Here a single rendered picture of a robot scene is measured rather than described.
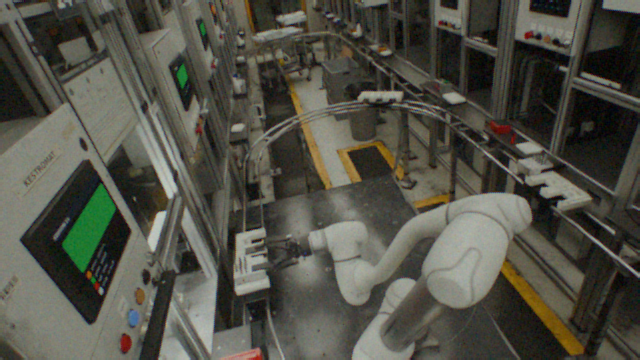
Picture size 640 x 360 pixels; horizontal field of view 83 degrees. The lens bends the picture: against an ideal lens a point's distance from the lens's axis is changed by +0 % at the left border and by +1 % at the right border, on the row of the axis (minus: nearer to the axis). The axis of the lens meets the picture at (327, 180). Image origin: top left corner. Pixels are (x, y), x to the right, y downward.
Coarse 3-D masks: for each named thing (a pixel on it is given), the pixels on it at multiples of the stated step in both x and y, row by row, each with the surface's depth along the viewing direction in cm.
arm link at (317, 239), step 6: (312, 234) 130; (318, 234) 129; (324, 234) 129; (312, 240) 128; (318, 240) 128; (324, 240) 128; (312, 246) 128; (318, 246) 127; (324, 246) 128; (312, 252) 130; (318, 252) 128; (324, 252) 129
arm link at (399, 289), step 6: (396, 282) 133; (402, 282) 133; (408, 282) 133; (414, 282) 132; (390, 288) 133; (396, 288) 131; (402, 288) 130; (408, 288) 130; (390, 294) 131; (396, 294) 129; (402, 294) 128; (384, 300) 134; (390, 300) 130; (396, 300) 128; (384, 306) 131; (390, 306) 130; (396, 306) 128; (390, 312) 128; (426, 330) 138; (420, 336) 136
